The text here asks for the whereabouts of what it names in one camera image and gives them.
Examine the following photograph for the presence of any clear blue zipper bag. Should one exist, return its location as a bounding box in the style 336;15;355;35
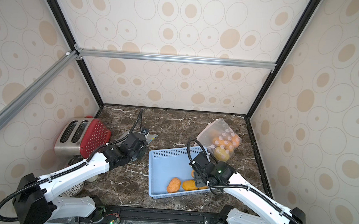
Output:
115;133;158;148

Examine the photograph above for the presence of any green yellow potato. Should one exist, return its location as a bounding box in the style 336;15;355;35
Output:
214;147;230;162

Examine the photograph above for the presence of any clear pink zipper bag spare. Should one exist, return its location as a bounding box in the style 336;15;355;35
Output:
203;118;242;158

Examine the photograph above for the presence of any clear pink zipper bag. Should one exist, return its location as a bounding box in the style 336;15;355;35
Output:
196;127;211;146

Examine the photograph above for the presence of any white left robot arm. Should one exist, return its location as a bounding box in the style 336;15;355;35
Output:
0;132;148;224

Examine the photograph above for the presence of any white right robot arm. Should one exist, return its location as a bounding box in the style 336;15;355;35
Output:
187;152;306;224

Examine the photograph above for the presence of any yellow potato front middle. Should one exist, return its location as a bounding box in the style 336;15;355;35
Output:
182;180;198;191

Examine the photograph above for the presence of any light blue plastic basket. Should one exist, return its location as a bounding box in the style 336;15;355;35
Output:
148;147;210;199

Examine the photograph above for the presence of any orange wrinkled potato front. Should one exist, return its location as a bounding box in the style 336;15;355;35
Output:
167;178;181;193

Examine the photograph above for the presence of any red steel toaster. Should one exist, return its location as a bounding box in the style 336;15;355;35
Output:
54;117;111;159

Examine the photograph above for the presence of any white patterned bowl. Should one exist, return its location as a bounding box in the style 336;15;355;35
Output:
60;182;84;198

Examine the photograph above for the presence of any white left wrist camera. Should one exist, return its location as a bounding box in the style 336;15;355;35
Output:
141;128;150;138

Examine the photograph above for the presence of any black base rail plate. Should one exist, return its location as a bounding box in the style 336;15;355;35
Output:
50;165;301;224

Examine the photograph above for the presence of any silver aluminium rail back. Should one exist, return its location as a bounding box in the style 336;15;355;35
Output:
77;48;276;70

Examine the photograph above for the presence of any silver aluminium rail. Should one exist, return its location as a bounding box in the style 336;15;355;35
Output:
77;48;276;70
0;50;77;130

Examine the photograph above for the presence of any silver aluminium rail left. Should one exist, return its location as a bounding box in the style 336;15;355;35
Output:
0;50;77;130

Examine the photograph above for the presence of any black corner frame post left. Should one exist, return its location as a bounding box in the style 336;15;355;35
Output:
46;0;104;109

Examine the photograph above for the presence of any black corner frame post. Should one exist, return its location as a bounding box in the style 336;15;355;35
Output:
245;0;322;120
46;0;104;109

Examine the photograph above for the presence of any black corner frame post right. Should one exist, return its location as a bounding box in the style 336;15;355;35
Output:
245;0;322;120

